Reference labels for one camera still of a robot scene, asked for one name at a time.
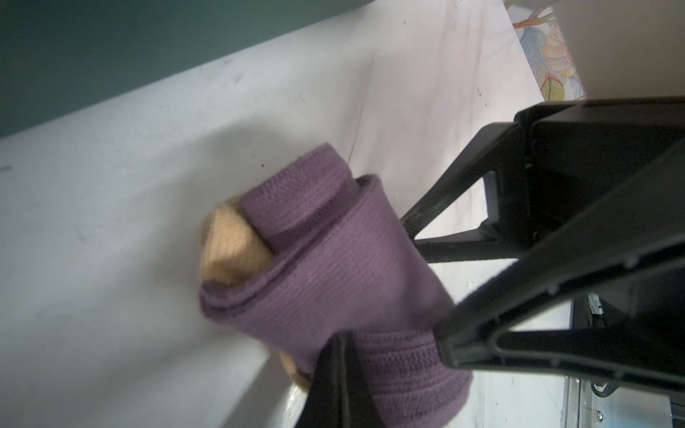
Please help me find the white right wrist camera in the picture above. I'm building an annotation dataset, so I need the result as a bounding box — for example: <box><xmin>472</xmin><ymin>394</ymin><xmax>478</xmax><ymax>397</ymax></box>
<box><xmin>550</xmin><ymin>0</ymin><xmax>685</xmax><ymax>102</ymax></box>

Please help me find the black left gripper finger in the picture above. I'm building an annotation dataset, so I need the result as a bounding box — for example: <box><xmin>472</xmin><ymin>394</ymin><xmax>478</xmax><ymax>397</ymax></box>
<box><xmin>295</xmin><ymin>332</ymin><xmax>384</xmax><ymax>428</ymax></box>

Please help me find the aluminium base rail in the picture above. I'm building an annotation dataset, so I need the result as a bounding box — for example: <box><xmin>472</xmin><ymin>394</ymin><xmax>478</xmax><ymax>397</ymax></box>
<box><xmin>562</xmin><ymin>378</ymin><xmax>684</xmax><ymax>428</ymax></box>

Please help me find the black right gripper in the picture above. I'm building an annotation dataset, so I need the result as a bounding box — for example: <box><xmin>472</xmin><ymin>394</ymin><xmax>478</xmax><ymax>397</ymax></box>
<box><xmin>401</xmin><ymin>97</ymin><xmax>684</xmax><ymax>391</ymax></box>

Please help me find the green plastic organizer bin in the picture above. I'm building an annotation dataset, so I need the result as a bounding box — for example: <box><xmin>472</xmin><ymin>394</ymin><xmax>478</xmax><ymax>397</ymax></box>
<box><xmin>1</xmin><ymin>1</ymin><xmax>360</xmax><ymax>137</ymax></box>

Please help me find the purple sock with beige toe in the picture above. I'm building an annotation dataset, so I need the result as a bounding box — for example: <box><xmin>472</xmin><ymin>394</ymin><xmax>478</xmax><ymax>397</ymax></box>
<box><xmin>199</xmin><ymin>144</ymin><xmax>473</xmax><ymax>427</ymax></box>

